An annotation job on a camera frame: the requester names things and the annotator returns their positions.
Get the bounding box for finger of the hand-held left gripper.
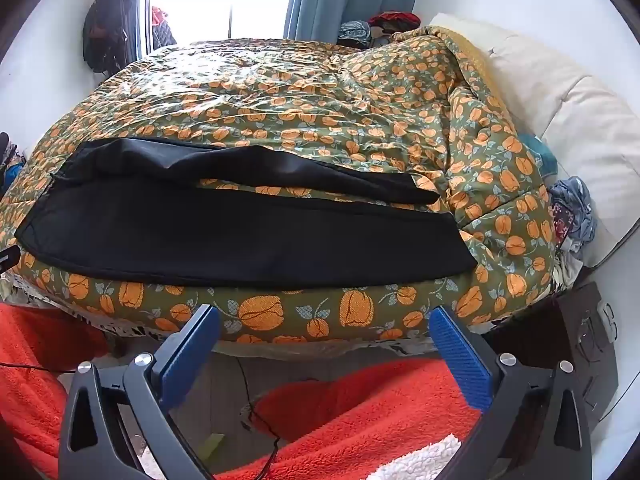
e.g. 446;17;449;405
0;245;21;276

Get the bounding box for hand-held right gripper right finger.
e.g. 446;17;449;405
429;306;593;480

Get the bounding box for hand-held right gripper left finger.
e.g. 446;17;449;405
59;304;222;480

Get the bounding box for black pants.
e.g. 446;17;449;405
15;136;478;292

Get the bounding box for dark wooden nightstand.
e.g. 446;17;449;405
482;281;621;423

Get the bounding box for red fleece garment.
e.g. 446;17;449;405
0;302;483;480

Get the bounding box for blue grey clothes pile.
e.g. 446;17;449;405
547;176;599;257

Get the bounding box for green orange floral quilt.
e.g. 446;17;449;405
0;27;558;346

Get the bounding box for dark hanging clothes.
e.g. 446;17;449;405
82;0;142;73

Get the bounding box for cream pillow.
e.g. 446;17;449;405
430;12;640;268

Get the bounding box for yellow blanket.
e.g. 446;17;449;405
440;25;502;92

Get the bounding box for teal patterned cloth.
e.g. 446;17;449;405
337;20;374;49

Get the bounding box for red and black cloth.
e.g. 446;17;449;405
369;10;422;35

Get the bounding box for black cable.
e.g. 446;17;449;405
239;357;282;480

